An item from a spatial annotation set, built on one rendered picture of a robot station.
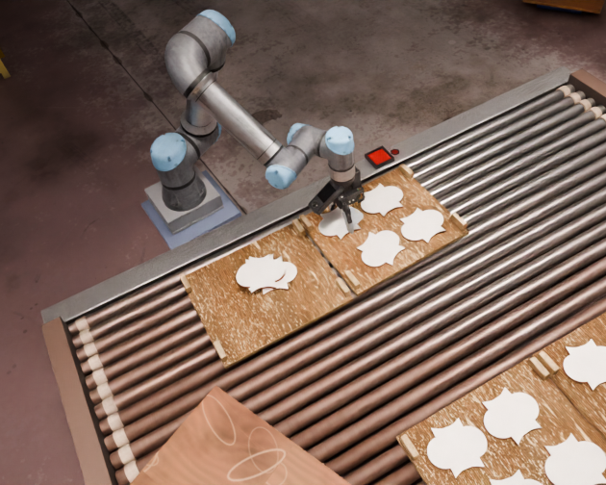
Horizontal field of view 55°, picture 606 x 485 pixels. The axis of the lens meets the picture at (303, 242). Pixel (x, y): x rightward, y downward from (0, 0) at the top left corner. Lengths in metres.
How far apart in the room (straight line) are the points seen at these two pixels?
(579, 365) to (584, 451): 0.22
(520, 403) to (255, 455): 0.65
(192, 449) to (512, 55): 3.41
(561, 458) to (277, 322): 0.78
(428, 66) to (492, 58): 0.42
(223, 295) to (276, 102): 2.31
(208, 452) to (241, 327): 0.40
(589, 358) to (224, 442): 0.93
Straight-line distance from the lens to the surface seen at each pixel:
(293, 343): 1.64
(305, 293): 1.70
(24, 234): 3.63
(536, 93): 2.40
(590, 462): 1.55
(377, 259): 1.75
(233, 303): 1.72
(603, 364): 1.67
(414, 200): 1.91
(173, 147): 1.89
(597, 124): 2.31
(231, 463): 1.41
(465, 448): 1.50
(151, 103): 4.15
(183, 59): 1.58
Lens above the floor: 2.35
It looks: 51 degrees down
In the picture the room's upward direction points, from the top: 10 degrees counter-clockwise
